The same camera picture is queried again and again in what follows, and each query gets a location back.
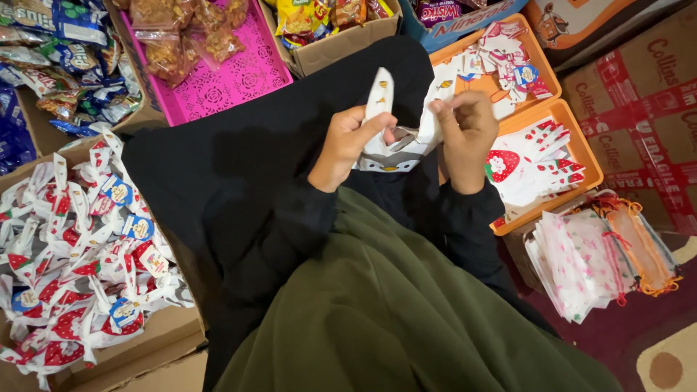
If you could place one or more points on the person's right hand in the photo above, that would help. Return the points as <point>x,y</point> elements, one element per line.
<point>471,136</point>

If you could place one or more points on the person's left hand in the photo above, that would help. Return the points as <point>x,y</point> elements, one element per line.
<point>343,144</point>

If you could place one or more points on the white penguin gift bag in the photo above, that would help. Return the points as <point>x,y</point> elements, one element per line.
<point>416,142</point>

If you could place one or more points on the stack of flat strawberry bags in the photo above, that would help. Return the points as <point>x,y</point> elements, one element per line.
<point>536,163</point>

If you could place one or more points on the heap of paper gift tags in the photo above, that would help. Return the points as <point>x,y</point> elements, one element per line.
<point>503,60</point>

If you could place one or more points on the cardboard box of yellow snack packets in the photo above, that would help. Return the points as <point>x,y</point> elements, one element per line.
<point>337,46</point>

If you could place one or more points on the black headscarf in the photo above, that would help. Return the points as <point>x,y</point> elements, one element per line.
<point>245,158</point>

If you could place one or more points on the orange plastic tray with tags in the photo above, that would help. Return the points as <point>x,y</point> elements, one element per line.
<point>544,68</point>

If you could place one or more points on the blue box of purple packets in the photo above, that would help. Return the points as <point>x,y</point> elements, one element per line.
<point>463,24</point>

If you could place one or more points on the orange plastic tray with bags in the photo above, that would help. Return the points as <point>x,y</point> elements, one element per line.
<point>585,147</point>

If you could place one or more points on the pink plastic tray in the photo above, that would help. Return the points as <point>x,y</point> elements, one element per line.
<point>239,81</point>

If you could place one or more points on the orange and white carton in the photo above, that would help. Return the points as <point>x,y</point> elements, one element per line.
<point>577,27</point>

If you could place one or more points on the stack of white printed pouches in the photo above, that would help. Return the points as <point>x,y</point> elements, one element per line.
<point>577,261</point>

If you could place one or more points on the clear bag of fried snacks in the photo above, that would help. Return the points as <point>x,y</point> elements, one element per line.
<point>166,57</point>
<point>155,12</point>
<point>220,32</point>

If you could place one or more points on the brown carton with red tape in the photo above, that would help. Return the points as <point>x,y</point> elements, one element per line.
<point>642,109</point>

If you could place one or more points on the olive green skirt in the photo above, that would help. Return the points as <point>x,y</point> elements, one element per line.
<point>381,316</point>

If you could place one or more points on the stack of orange organza pouches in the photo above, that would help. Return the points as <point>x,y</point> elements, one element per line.
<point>642,245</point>

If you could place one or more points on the maroon patterned rug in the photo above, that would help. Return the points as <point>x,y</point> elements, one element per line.
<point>610,343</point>

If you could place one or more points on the large open cardboard box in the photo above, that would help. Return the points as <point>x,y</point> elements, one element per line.
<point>169,332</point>

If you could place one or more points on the heap of tied strawberry gift bags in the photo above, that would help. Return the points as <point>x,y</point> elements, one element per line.
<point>76,256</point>

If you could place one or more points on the cardboard box of blue snack packets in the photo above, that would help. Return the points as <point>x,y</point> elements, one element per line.
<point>60,65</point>

